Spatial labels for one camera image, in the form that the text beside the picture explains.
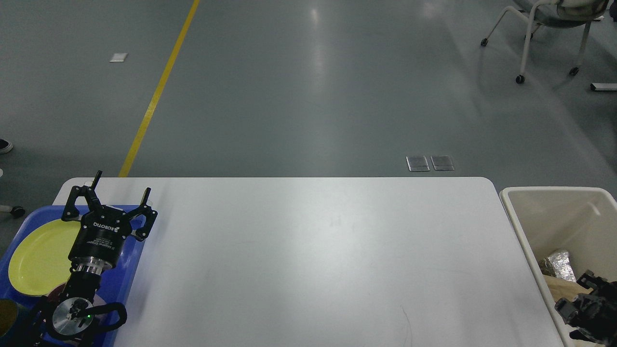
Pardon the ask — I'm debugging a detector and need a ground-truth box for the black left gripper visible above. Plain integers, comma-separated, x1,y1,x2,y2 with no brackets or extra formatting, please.
61,171,158,276

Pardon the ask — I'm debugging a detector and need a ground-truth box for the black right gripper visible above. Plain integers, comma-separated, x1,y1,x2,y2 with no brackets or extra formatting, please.
554,270,617,345

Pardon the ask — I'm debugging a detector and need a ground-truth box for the yellow plastic plate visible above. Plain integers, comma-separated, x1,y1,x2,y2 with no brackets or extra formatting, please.
7,219,80,296

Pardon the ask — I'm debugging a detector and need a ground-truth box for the teal mug yellow inside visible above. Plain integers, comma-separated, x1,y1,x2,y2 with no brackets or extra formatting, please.
0,298,29,347

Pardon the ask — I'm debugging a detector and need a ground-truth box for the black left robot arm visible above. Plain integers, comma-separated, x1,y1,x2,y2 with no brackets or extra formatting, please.
7,171,158,347

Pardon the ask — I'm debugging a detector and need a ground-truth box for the foil piece in bin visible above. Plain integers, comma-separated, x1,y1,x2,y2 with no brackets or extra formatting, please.
537,250,577,282

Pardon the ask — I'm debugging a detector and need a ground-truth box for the beige plastic bin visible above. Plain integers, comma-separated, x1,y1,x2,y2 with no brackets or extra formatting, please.
499,187,617,347

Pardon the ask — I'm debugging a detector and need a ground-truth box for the blue plastic tray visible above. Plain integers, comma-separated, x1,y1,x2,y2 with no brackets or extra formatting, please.
0,205,150,347

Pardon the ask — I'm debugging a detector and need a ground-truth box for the black caster wheel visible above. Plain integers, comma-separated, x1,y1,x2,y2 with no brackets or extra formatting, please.
0,205,25,219

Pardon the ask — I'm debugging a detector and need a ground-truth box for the black and white shoe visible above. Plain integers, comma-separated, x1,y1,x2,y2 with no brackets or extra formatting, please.
0,138,14,155

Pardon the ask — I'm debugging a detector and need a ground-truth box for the white floor marker tile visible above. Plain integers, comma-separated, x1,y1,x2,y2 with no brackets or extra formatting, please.
109,53,128,63

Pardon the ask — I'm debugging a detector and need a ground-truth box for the white bar on floor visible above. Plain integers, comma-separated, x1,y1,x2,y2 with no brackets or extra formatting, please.
590,82,617,92

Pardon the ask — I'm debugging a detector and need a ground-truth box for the silver floor socket plate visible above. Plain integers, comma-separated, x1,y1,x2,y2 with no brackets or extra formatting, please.
406,156,430,172

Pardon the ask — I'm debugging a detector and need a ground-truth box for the white wheeled chair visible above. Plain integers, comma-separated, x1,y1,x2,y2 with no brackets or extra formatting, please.
480,0,609,85

